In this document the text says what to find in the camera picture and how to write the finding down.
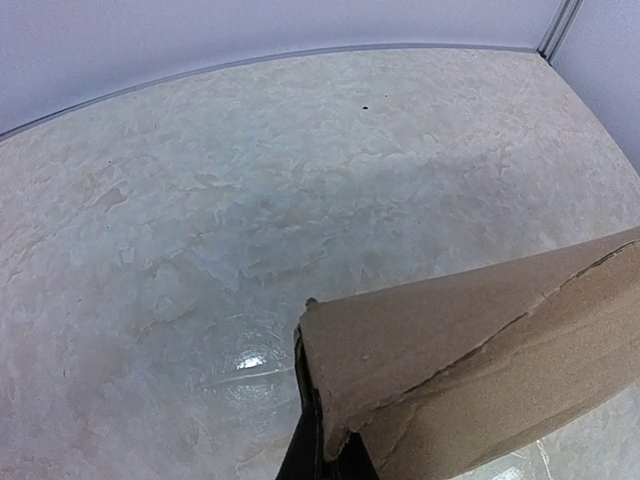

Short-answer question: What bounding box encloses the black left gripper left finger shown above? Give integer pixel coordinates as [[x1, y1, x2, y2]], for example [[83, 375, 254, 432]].
[[276, 326, 324, 480]]

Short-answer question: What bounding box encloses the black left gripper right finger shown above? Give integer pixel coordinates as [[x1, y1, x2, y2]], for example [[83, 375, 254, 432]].
[[329, 432, 378, 480]]

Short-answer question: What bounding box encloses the brown cardboard box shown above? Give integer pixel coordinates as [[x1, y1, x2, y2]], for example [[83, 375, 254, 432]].
[[297, 229, 639, 479]]

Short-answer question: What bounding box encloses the right aluminium frame post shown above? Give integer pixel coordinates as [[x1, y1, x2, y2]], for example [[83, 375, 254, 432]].
[[536, 0, 584, 63]]

